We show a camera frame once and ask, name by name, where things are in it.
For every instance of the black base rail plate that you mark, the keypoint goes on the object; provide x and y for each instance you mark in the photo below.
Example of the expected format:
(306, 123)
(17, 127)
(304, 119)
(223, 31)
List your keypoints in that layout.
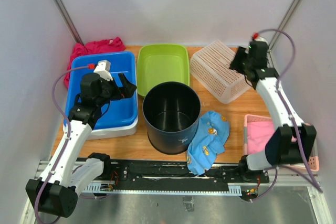
(168, 177)

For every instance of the right aluminium frame post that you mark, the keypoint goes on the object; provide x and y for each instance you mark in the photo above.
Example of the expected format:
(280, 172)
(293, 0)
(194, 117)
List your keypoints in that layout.
(291, 9)

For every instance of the white plastic tub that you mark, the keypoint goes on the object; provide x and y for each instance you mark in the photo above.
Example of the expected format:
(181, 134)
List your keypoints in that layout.
(114, 131)

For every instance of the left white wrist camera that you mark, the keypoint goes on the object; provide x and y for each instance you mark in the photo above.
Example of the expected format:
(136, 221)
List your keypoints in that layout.
(103, 70)

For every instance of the pink perforated basket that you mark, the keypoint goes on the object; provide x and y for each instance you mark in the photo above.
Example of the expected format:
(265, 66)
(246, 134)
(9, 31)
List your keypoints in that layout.
(313, 159)

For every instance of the aluminium frame post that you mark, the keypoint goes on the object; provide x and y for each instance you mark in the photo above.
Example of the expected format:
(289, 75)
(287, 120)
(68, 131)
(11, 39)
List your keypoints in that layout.
(68, 21)
(291, 9)

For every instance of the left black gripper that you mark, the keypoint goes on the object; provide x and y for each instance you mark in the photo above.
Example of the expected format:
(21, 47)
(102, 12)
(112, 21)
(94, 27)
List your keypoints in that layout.
(126, 91)

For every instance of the white perforated basket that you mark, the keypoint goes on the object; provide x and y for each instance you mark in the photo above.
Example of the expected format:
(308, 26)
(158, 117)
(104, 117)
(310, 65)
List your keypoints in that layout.
(210, 66)

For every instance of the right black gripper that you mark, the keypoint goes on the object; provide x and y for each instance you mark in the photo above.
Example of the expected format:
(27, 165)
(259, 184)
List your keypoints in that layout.
(241, 53)

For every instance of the blue plastic tub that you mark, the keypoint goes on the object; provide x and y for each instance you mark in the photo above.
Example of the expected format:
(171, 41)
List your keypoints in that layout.
(117, 113)

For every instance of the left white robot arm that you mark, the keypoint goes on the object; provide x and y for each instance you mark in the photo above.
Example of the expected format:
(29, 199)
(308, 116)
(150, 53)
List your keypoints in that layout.
(57, 189)

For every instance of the magenta cloth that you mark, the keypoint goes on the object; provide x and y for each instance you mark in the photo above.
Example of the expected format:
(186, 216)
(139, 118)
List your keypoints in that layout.
(96, 47)

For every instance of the left aluminium frame post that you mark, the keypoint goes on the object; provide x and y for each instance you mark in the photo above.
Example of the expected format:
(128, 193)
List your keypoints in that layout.
(68, 21)

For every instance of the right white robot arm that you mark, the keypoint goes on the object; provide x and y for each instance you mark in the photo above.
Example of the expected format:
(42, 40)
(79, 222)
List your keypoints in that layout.
(293, 140)

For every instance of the green plastic basin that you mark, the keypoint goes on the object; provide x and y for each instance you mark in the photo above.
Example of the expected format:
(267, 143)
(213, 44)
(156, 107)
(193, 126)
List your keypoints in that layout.
(159, 63)

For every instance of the blue patterned cloth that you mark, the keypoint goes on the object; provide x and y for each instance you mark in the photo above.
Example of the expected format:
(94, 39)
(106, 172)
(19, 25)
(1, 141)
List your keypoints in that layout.
(211, 135)

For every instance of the large black cylindrical container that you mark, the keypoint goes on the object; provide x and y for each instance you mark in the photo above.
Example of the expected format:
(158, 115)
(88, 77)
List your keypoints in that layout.
(171, 111)

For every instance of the pink cloth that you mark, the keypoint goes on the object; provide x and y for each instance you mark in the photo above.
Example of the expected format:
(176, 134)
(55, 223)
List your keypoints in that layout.
(258, 135)

